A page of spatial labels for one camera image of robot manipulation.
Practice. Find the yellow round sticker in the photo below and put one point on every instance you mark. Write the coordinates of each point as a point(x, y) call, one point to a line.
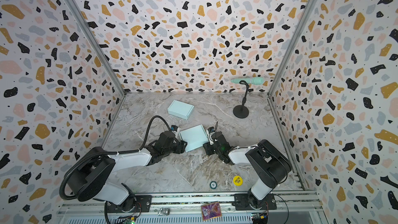
point(237, 180)

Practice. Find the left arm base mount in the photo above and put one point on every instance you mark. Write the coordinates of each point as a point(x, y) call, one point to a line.
point(133, 205)

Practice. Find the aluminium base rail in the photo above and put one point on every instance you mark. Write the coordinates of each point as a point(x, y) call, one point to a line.
point(293, 207)

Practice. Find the dark round tape roll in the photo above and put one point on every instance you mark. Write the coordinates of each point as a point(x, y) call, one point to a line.
point(213, 185)

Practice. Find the black round-base stand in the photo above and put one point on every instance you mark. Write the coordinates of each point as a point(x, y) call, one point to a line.
point(241, 111)

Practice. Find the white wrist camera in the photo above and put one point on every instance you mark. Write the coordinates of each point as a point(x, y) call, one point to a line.
point(211, 133)
point(175, 129)

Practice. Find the aluminium corner post left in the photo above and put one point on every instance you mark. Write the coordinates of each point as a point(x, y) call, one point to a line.
point(74, 9)

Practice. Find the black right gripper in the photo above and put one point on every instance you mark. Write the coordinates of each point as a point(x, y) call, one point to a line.
point(210, 146)

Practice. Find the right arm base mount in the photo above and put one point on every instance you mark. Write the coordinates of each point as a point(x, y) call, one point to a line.
point(247, 202)

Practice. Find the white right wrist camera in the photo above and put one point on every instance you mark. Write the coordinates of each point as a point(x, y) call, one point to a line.
point(211, 133)

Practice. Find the purple snack packet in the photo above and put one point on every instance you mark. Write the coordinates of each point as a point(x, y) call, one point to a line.
point(210, 211)

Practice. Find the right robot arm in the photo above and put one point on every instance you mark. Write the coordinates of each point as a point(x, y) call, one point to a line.
point(271, 166)

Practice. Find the aluminium corner post right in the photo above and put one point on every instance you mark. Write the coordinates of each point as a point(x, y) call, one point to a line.
point(294, 40)

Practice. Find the mint paper box sheet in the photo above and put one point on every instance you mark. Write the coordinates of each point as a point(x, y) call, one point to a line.
point(180, 109)

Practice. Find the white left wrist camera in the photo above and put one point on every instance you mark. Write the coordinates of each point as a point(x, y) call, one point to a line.
point(175, 129)

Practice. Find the mint box sheets stack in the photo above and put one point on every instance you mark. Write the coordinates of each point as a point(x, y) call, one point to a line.
point(195, 137)

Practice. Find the aluminium corner post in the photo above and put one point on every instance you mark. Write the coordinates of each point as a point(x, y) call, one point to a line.
point(294, 40)
point(74, 9)

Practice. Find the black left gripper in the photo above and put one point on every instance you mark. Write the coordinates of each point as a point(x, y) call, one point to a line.
point(182, 146)

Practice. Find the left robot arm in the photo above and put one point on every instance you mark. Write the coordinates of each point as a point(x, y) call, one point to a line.
point(89, 177)

